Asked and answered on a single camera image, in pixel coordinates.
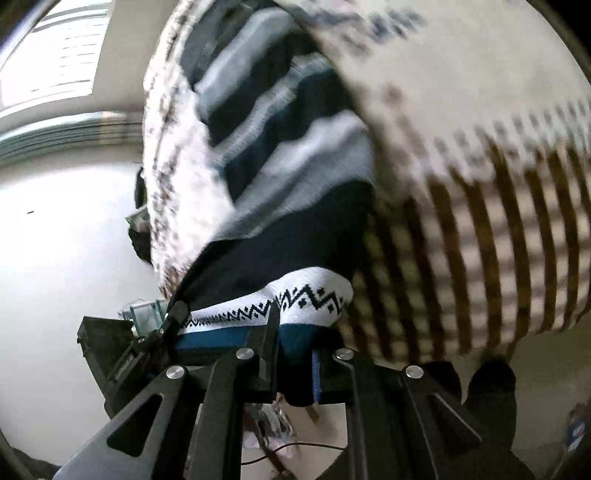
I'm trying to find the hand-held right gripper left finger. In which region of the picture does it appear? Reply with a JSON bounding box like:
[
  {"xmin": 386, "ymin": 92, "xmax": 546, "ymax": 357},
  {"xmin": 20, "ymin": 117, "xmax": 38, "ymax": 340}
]
[{"xmin": 53, "ymin": 302, "xmax": 282, "ymax": 480}]

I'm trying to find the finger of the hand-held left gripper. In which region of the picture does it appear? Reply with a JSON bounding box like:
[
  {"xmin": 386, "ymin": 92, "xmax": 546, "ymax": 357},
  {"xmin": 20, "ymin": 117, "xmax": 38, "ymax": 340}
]
[
  {"xmin": 174, "ymin": 333, "xmax": 252, "ymax": 365},
  {"xmin": 159, "ymin": 299, "xmax": 191, "ymax": 345}
]

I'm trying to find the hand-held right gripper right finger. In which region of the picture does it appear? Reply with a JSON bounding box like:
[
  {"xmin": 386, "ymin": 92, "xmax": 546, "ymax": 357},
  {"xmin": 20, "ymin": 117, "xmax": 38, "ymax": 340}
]
[{"xmin": 310, "ymin": 344, "xmax": 536, "ymax": 480}]

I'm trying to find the striped knit sweater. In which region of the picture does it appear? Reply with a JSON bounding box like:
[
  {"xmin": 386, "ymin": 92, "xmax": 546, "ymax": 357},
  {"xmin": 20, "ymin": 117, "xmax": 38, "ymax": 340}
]
[{"xmin": 173, "ymin": 4, "xmax": 375, "ymax": 407}]

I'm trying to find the teal shelf cart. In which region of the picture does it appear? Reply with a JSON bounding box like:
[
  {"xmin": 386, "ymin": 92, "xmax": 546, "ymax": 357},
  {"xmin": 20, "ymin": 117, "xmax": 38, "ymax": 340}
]
[{"xmin": 121, "ymin": 299, "xmax": 168, "ymax": 334}]

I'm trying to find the black bag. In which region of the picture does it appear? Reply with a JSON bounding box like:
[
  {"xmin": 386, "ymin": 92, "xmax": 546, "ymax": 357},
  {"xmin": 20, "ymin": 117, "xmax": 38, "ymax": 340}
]
[{"xmin": 133, "ymin": 166, "xmax": 154, "ymax": 266}]

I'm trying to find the grey-blue curtain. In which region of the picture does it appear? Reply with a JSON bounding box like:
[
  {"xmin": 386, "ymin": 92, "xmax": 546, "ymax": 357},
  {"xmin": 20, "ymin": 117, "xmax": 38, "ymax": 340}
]
[{"xmin": 0, "ymin": 110, "xmax": 145, "ymax": 163}]

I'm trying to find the blue white packet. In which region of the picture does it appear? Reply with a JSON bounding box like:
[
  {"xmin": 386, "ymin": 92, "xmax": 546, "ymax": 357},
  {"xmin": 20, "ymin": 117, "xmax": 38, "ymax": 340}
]
[{"xmin": 566, "ymin": 405, "xmax": 590, "ymax": 454}]

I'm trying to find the barred window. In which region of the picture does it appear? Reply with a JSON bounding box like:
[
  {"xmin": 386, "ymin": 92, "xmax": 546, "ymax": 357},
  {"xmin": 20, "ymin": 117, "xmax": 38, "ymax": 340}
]
[{"xmin": 0, "ymin": 0, "xmax": 114, "ymax": 112}]

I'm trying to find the black cable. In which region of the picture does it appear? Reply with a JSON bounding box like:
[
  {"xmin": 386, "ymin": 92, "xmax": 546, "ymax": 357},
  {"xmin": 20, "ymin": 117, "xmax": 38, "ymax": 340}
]
[{"xmin": 240, "ymin": 440, "xmax": 347, "ymax": 466}]

